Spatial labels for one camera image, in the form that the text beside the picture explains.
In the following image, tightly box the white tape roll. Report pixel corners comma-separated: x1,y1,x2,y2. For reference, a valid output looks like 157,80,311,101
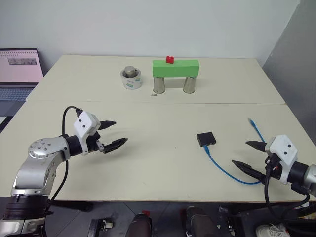
120,68,144,91

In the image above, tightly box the green rectangular block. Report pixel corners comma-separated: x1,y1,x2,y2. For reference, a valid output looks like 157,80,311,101
152,59,200,78

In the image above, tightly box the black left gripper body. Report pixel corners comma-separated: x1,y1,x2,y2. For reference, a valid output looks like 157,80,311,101
86,130,107,155

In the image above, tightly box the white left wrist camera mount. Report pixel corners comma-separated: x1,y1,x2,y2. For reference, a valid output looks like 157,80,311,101
73,111,101,157

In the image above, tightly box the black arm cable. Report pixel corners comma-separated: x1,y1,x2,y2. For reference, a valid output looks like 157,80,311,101
264,158,312,232
48,106,82,205

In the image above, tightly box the dark rounded shape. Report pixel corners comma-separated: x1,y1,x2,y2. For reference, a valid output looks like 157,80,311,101
184,206,218,237
124,213,153,237

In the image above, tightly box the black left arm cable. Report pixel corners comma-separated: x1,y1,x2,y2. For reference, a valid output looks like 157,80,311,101
48,106,82,205

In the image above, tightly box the grey laptop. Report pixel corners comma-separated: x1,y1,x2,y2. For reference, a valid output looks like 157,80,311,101
0,48,45,117

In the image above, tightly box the small black box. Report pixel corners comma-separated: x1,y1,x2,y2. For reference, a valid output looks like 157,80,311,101
197,132,217,148

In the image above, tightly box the metal cylinder weight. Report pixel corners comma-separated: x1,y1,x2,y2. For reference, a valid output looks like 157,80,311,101
124,66,138,79

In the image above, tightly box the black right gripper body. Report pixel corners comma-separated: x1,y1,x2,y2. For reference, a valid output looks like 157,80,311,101
264,143,282,181

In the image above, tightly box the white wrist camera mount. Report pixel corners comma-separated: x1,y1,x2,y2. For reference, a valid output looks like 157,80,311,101
268,134,299,186
73,111,101,157

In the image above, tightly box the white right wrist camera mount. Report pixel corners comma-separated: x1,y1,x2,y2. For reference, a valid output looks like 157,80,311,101
268,134,299,186

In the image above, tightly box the blue Ethernet cable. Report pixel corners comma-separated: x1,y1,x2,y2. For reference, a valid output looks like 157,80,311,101
203,118,267,186

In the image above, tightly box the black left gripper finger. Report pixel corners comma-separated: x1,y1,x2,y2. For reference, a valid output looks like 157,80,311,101
99,120,117,131
102,137,128,155

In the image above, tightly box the metal cup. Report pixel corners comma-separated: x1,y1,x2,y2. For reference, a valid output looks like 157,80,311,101
153,76,166,94
182,76,197,94

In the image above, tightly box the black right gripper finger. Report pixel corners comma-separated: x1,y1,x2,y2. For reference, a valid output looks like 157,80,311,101
245,140,268,153
232,159,269,185

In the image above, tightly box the grey partition panel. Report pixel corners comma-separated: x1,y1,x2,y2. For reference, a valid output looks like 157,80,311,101
262,0,316,158

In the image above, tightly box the black table frame bar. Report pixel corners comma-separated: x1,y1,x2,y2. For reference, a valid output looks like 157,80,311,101
48,200,94,213

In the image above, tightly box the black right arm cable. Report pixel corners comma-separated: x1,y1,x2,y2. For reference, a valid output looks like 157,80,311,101
264,158,312,232

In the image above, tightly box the white sneaker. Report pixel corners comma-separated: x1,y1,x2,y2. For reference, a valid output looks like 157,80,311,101
255,223,290,237

